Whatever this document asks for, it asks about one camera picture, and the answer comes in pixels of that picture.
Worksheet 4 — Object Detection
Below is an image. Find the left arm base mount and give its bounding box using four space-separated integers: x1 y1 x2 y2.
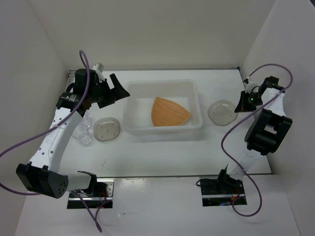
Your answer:
67 178 115 209

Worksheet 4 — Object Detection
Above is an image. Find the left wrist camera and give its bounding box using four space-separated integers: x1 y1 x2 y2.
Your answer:
92 62 104 81

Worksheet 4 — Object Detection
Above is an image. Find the aluminium table frame rail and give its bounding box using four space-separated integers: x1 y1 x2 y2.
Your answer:
66 70 76 87

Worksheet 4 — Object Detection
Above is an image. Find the translucent plastic bin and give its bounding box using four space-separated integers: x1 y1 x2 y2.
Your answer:
123 80 203 135

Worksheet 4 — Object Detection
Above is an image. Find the clear plastic cup rear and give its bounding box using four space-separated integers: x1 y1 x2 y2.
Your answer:
81 111 92 128

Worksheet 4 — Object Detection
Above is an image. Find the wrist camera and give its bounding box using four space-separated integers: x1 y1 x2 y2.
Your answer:
92 62 104 81
243 76 258 93

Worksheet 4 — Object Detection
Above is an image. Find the woven bamboo basket tray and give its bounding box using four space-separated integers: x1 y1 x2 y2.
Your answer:
151 97 191 127

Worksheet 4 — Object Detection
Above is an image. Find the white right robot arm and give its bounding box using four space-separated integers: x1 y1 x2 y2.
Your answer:
216 76 292 193

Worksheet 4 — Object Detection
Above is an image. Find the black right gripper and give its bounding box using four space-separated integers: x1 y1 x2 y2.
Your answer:
234 90 263 113

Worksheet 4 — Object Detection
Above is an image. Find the clear plastic cup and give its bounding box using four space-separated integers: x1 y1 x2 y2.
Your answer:
72 124 92 145
81 111 92 128

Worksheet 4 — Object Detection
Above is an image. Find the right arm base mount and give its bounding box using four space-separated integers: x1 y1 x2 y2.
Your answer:
195 178 247 207

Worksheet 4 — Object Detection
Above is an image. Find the clear glass plate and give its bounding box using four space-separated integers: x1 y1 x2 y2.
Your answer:
93 117 121 142
207 100 238 126

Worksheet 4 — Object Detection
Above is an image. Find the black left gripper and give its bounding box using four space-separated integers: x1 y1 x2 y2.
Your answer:
88 73 129 108

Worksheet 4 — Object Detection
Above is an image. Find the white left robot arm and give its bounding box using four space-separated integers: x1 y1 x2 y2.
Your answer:
16 69 130 199

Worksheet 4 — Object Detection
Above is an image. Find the clear plastic cup front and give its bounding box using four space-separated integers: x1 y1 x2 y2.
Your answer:
72 124 92 145

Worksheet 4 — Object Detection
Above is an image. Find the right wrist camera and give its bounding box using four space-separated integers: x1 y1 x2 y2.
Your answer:
243 76 258 93

